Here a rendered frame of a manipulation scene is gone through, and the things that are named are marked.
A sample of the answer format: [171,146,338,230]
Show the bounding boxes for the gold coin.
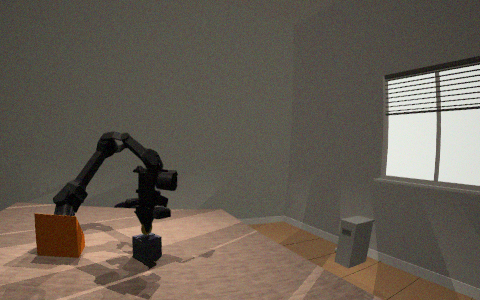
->
[141,223,152,235]

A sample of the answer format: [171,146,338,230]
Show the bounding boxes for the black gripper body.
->
[125,187,171,219]

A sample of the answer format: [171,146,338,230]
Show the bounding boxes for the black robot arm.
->
[53,131,178,216]

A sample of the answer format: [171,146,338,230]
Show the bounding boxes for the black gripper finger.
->
[134,211,146,225]
[141,214,154,233]

